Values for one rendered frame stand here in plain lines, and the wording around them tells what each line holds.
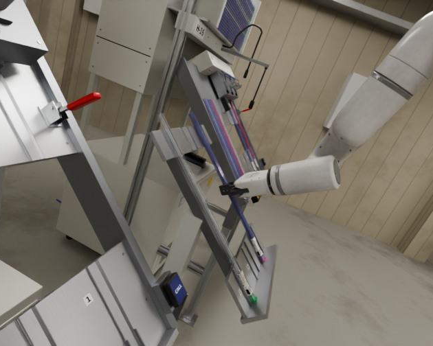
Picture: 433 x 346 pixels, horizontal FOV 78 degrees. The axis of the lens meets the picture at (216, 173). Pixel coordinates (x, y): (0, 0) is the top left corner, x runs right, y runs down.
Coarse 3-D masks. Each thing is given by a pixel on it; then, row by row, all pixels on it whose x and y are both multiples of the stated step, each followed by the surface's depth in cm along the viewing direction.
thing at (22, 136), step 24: (0, 72) 41; (24, 72) 45; (0, 96) 39; (24, 96) 43; (48, 96) 47; (0, 120) 38; (24, 120) 41; (0, 144) 37; (24, 144) 40; (48, 144) 44; (72, 144) 48; (0, 168) 37
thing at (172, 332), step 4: (176, 328) 50; (168, 332) 50; (172, 332) 49; (176, 332) 50; (164, 336) 49; (168, 336) 49; (172, 336) 48; (176, 336) 49; (164, 340) 48; (168, 340) 48; (172, 340) 48; (160, 344) 48; (164, 344) 47; (168, 344) 47; (172, 344) 48
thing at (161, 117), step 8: (160, 120) 62; (168, 128) 63; (168, 136) 63; (176, 144) 63; (176, 152) 63; (184, 160) 63; (184, 168) 63; (192, 176) 63; (192, 184) 63; (200, 192) 63; (200, 200) 64; (208, 208) 64; (208, 216) 64; (216, 224) 64; (216, 232) 64; (224, 240) 64; (224, 248) 65; (232, 256) 65; (232, 264) 65; (240, 272) 65; (248, 296) 66
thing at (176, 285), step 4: (176, 276) 52; (172, 280) 51; (176, 280) 52; (172, 284) 50; (176, 284) 51; (180, 284) 52; (172, 288) 50; (176, 288) 51; (180, 288) 52; (176, 292) 50; (180, 292) 52; (184, 292) 53; (176, 296) 50; (180, 296) 51; (184, 296) 52; (180, 300) 51
